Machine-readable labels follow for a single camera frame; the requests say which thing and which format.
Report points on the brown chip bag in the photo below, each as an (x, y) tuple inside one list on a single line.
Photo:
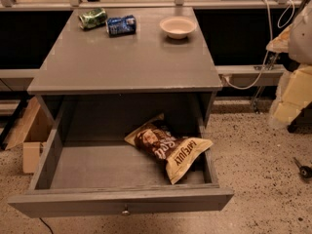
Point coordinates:
[(179, 153)]

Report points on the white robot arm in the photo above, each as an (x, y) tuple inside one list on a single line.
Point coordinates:
[(300, 41)]

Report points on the grey cabinet counter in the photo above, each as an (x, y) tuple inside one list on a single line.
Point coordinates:
[(92, 62)]

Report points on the metal drawer knob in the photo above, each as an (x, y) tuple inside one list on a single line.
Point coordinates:
[(125, 211)]

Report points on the open grey top drawer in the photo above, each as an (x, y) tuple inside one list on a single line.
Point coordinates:
[(87, 168)]

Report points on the white bowl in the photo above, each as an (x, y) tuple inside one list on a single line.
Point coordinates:
[(178, 27)]

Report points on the blue soda can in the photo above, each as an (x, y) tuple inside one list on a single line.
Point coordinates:
[(121, 25)]

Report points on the green soda can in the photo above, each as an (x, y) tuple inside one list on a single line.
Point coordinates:
[(93, 18)]

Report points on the cardboard box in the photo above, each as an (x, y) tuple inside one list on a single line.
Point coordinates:
[(30, 133)]

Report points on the yellow foam padding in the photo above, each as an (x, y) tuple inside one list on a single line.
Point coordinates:
[(293, 94)]

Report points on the black caster wheel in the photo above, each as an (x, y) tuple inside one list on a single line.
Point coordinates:
[(304, 171)]

